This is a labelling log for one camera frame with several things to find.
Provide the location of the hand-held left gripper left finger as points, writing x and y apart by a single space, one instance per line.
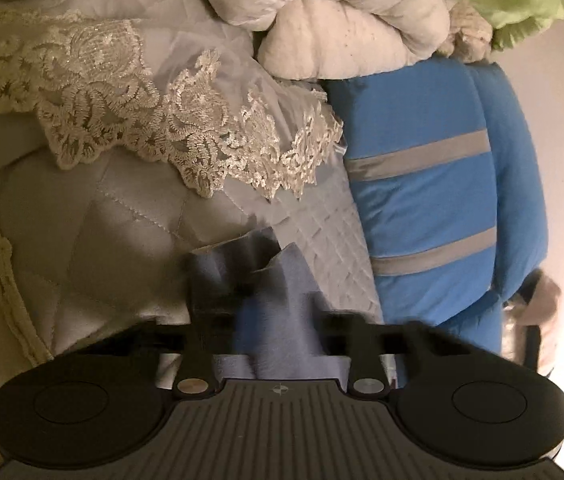
199 355

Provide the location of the white fluffy comforter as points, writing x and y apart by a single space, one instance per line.
342 15

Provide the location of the beige knitted blanket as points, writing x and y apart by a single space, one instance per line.
464 35

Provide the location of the plain blue pillow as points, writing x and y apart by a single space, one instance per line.
517 170

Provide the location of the dark blue pillow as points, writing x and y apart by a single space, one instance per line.
537 345

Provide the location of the quilted bedspread with lace trim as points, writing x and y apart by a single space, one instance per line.
86 240

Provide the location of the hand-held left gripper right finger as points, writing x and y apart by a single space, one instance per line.
364 355

